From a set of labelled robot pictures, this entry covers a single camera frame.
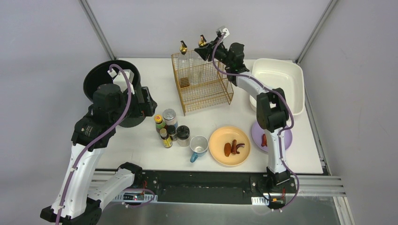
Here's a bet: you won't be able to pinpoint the glass oil bottle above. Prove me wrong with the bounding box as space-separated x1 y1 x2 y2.
191 52 204 85

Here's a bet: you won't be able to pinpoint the glass bottle with brown sauce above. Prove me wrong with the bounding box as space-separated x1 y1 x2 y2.
177 40 190 88

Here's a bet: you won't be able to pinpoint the yellow cap green bottle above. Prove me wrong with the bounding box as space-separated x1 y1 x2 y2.
154 114 167 133

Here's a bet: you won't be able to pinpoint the silver lid spice jar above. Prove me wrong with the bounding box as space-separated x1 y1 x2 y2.
162 108 178 128

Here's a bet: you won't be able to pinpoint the small yellow label bottle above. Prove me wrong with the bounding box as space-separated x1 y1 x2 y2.
159 128 172 148

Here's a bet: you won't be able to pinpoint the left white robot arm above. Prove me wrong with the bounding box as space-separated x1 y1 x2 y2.
40 83 157 225

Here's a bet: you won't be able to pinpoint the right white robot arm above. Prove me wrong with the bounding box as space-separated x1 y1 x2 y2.
194 39 292 188

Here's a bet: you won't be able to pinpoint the black ribbed trash bin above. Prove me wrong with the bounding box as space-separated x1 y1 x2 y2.
83 60 146 128

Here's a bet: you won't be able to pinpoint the small black cap jar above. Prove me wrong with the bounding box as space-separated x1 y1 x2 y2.
166 125 178 142

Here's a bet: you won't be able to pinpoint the black lid glass jar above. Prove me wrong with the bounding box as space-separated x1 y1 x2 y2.
176 125 190 147

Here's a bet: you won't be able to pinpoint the white rectangular basin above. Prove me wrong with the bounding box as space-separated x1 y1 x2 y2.
251 58 305 116

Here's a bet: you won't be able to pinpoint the blue white mug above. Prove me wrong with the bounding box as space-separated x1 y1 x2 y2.
190 135 209 163

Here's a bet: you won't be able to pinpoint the yellow plate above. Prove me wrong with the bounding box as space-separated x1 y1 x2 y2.
209 126 251 166

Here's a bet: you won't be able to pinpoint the purple plate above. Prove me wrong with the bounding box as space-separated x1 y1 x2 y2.
251 122 293 152

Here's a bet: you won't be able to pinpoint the brown sausage pieces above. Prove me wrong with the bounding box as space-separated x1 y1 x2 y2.
223 139 245 157

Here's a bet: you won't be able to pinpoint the red sausage pieces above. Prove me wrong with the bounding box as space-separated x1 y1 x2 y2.
261 134 268 147

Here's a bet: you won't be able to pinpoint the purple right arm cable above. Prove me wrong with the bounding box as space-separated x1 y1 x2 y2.
211 31 300 212

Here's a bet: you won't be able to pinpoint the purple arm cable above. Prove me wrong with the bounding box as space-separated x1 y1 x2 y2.
54 64 132 225
211 31 300 212

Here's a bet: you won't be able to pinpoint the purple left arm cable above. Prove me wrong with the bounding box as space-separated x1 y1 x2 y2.
54 64 132 225

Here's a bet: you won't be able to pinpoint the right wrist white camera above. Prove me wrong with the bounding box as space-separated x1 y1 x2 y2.
216 26 230 40

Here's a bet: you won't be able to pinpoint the gold wire rack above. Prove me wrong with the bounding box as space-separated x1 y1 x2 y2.
171 51 234 115

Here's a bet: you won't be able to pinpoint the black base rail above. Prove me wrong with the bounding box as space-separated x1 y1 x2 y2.
88 168 298 206

